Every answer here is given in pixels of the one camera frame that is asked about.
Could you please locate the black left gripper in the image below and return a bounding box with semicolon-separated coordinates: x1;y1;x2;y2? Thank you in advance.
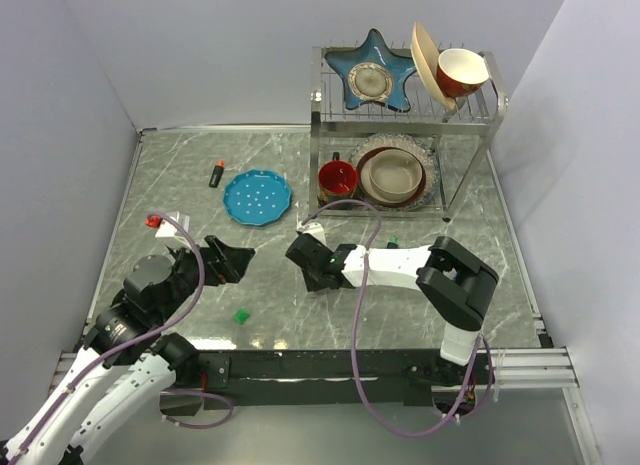
153;233;254;322

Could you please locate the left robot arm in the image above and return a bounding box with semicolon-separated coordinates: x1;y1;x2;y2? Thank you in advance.
1;236;255;464

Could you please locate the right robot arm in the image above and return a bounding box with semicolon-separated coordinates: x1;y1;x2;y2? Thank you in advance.
285;233;499;383

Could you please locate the green highlighter cap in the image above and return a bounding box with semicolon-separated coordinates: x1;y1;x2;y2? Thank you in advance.
233;309;250;324

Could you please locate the blue polka dot plate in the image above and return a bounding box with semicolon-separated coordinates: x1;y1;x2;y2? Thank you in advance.
223;169;292;227

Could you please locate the black green-tipped highlighter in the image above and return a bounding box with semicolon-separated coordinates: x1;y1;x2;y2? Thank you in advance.
386;236;399;249

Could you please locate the dark floral red mug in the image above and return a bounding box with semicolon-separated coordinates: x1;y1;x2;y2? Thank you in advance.
317;152;359;205

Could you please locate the black orange-tipped highlighter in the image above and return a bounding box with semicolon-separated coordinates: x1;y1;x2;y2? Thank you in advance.
208;160;224;188

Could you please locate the beige bowl on lower shelf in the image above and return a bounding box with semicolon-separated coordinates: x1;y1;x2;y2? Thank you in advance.
360;148;425;203

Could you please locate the stainless steel dish rack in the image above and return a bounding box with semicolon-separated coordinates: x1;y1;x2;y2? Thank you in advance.
308;47;509;222

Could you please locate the dark red plate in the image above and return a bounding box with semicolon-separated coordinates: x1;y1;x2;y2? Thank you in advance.
355;145;428;206

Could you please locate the patterned glass plate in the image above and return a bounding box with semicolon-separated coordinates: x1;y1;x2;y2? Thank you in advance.
348;134;440;212

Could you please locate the blue star-shaped dish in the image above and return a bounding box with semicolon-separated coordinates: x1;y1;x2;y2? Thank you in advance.
324;28;416;113

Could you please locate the cream plate on rack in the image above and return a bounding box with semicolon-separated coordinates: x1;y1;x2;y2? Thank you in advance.
410;22;456;110

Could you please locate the red and white bowl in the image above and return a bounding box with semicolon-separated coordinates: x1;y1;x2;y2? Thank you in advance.
436;48;490;98

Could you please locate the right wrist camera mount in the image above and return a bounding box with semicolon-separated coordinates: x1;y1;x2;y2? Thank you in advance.
296;221;327;245

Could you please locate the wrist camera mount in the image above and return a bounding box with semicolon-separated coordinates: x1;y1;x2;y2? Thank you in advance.
145;212;190;241
296;221;327;245

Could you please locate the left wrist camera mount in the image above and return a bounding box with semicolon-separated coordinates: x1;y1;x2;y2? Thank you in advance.
145;212;190;241

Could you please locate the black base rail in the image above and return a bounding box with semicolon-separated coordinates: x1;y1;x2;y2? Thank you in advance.
173;348;466;406

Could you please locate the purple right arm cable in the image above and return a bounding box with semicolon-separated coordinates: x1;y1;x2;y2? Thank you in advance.
298;198;496;439

